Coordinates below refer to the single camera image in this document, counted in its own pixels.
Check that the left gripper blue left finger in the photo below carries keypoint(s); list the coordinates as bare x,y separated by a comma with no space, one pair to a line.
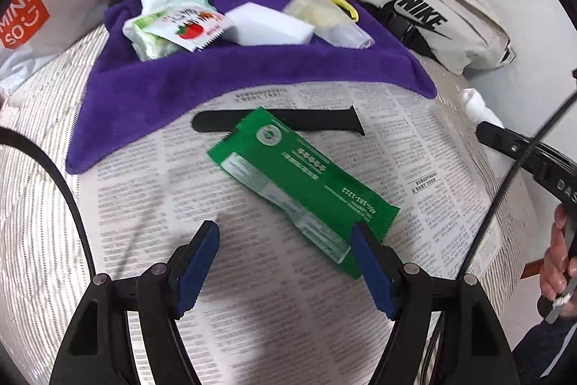
189,272

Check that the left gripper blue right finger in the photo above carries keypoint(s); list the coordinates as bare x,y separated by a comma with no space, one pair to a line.
381,269

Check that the green foil sachet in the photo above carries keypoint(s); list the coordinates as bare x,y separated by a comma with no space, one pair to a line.
321,200

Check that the white tomato print sachet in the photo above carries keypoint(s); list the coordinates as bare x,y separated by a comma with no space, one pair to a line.
191,28

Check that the white foam sponge block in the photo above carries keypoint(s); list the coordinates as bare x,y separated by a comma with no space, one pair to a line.
256,25

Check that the dark blue sleeve forearm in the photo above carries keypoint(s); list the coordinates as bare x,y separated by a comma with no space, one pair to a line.
547,353

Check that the person's right hand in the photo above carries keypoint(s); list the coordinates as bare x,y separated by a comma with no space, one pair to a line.
556,263

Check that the newspaper sheet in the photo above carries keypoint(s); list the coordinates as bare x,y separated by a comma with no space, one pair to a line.
274,308

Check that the purple fleece towel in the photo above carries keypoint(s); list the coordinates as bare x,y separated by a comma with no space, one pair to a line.
126,99

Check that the white Nike bag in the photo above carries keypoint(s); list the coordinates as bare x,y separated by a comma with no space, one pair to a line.
458,34

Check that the green tissue pack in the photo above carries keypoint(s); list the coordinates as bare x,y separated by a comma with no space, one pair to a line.
147,46

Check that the clear bag with yellow sponge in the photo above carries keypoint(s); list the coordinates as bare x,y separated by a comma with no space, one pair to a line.
331,24

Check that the yellow black carabiner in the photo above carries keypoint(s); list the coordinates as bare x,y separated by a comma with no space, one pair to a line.
348,9

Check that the white Miniso plastic bag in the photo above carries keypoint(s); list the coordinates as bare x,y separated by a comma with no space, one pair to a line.
34,32

